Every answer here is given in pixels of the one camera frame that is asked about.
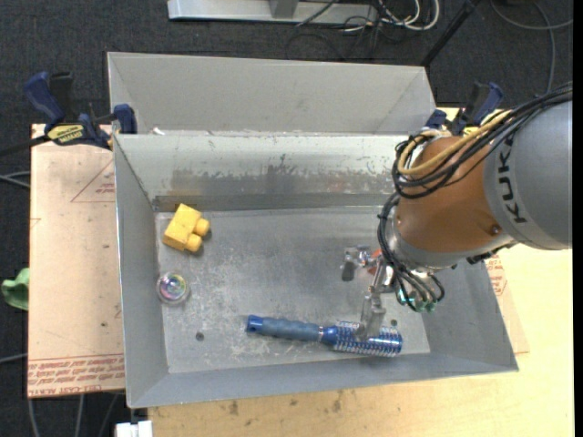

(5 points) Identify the yellow toy building block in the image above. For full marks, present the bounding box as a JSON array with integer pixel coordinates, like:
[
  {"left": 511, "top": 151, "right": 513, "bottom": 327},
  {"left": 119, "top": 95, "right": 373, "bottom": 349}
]
[{"left": 161, "top": 202, "right": 211, "bottom": 254}]

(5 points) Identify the blue hairbrush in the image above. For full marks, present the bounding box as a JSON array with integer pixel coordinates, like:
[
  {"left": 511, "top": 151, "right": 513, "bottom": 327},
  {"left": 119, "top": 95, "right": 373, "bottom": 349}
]
[{"left": 245, "top": 314, "right": 404, "bottom": 359}]

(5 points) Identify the brown cardboard board, red print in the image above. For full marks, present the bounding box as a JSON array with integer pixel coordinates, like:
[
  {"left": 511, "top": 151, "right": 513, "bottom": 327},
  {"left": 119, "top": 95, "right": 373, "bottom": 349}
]
[{"left": 26, "top": 123, "right": 530, "bottom": 399}]

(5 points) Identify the grey metal bin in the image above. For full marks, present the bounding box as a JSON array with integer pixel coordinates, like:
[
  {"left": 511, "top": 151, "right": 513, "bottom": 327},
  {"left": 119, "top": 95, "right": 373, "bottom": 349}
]
[{"left": 107, "top": 51, "right": 519, "bottom": 409}]

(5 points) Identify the clear iridescent ball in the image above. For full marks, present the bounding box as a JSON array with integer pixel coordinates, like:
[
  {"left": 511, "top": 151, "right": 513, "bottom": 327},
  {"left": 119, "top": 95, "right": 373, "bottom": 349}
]
[{"left": 155, "top": 269, "right": 191, "bottom": 306}]

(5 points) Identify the black cylinder on white bracket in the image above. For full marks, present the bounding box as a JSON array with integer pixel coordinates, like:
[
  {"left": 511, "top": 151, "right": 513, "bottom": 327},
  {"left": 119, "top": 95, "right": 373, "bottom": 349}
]
[{"left": 465, "top": 249, "right": 497, "bottom": 266}]

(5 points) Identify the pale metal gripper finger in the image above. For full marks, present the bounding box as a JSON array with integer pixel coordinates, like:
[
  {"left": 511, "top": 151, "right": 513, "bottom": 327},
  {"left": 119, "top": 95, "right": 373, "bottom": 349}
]
[
  {"left": 366, "top": 306, "right": 387, "bottom": 338},
  {"left": 355, "top": 296, "right": 373, "bottom": 340}
]

